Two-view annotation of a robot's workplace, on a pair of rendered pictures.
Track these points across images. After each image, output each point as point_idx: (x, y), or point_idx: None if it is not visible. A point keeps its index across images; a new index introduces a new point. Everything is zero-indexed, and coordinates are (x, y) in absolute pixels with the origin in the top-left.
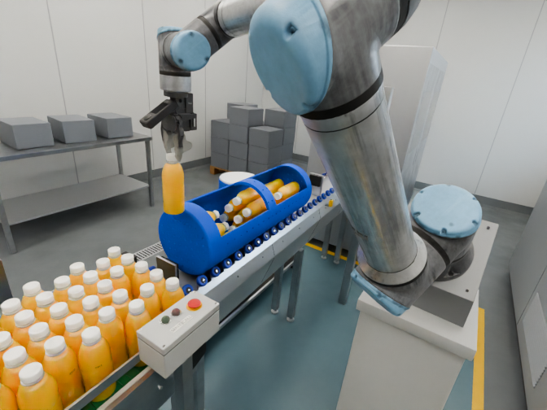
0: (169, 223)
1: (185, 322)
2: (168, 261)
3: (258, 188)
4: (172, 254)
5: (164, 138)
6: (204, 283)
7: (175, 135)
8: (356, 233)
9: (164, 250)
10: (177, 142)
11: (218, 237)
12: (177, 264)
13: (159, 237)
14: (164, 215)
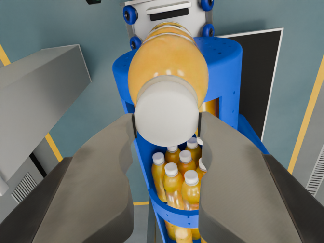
0: (209, 53)
1: None
2: (162, 10)
3: (171, 213)
4: (196, 40)
5: (258, 173)
6: (130, 45)
7: (71, 236)
8: None
9: (213, 37)
10: (66, 180)
11: (117, 88)
12: (150, 18)
13: (229, 39)
14: (228, 53)
